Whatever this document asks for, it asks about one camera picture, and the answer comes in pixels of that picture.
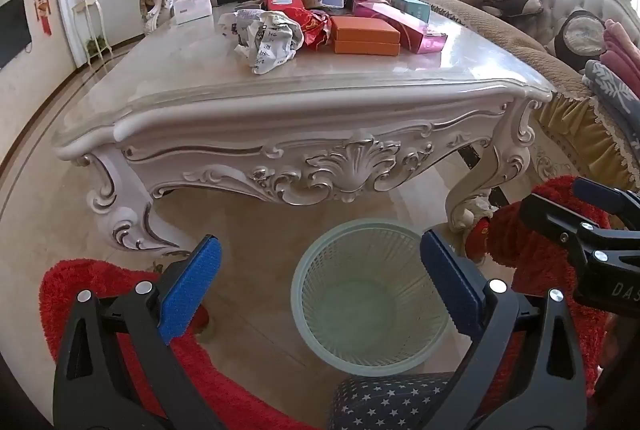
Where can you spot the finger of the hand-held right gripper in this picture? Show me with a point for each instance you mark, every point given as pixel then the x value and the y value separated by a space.
pixel 607 202
pixel 555 225

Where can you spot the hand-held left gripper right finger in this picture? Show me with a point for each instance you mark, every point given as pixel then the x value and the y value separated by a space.
pixel 450 290

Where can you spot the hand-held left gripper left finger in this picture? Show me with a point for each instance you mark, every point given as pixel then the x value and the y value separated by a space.
pixel 192 290

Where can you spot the pale green mesh waste basket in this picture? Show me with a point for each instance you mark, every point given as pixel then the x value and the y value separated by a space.
pixel 370 310

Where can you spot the teal box with brown print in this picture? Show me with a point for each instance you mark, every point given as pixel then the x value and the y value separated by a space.
pixel 411 7

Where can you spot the grey leaf-pattern blanket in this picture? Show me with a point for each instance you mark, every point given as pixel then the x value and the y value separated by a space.
pixel 610 85

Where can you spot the red fluffy rug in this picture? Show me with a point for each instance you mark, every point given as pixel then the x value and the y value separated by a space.
pixel 75 300

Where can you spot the navy star-print cloth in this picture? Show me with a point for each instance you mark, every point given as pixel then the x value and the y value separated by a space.
pixel 380 405

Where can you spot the folded pink cloth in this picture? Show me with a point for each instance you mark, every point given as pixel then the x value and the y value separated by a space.
pixel 622 50

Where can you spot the ornate white coffee table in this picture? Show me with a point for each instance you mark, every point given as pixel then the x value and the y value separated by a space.
pixel 300 130

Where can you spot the beige fringed sofa cover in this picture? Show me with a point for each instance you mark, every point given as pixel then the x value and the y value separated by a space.
pixel 500 35

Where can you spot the glossy magenta box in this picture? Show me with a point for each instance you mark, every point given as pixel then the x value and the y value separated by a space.
pixel 420 40

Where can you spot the orange flat box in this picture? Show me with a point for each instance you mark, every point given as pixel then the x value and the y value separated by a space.
pixel 362 29
pixel 365 48

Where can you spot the crumpled newspaper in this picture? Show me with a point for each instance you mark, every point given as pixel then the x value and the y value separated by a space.
pixel 267 42

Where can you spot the small green plant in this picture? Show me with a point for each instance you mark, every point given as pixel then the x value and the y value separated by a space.
pixel 96 44

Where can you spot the white tissue box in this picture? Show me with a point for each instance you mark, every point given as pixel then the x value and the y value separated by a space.
pixel 192 7

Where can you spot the crumpled red wrapper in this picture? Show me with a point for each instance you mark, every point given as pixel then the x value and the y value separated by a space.
pixel 315 30

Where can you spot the white side table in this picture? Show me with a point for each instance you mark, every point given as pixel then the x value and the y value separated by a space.
pixel 90 2

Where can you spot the black television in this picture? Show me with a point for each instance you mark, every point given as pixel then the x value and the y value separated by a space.
pixel 12 30

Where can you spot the red hanging knot ornament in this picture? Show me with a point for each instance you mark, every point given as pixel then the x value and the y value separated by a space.
pixel 42 5

